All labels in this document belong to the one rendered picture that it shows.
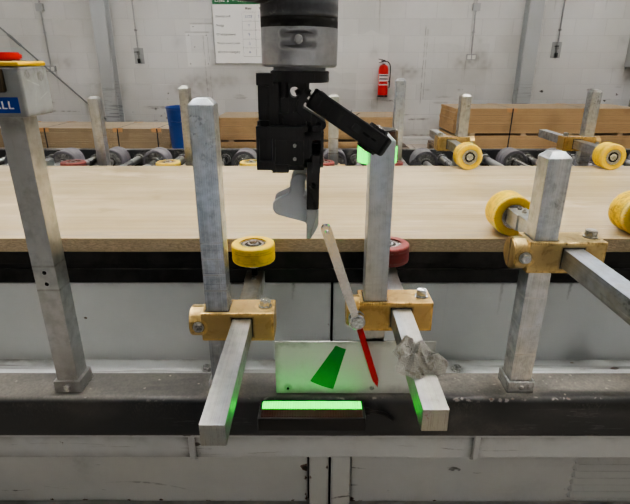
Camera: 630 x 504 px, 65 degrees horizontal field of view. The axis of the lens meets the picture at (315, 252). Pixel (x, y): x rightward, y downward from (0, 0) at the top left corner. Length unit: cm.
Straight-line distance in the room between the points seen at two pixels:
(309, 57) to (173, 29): 761
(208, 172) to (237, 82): 728
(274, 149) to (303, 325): 52
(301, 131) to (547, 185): 37
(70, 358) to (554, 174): 80
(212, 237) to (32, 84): 31
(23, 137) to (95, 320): 47
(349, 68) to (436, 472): 699
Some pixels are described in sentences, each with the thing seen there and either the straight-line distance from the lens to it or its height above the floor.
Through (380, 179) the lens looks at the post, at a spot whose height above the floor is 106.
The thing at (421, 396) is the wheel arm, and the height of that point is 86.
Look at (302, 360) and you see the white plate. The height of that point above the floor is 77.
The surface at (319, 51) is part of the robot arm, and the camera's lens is 59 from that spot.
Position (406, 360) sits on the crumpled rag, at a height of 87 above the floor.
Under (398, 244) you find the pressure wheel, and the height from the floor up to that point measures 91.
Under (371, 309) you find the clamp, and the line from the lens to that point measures 78.
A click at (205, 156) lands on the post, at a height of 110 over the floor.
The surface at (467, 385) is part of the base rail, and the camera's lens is 91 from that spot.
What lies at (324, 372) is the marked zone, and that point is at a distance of 83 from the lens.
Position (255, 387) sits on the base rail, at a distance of 88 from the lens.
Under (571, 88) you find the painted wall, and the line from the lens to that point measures 878.
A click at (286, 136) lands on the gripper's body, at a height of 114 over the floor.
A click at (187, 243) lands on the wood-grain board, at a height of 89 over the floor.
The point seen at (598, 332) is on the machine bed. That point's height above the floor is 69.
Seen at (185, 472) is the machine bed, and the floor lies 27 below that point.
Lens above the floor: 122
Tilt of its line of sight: 21 degrees down
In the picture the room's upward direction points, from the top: straight up
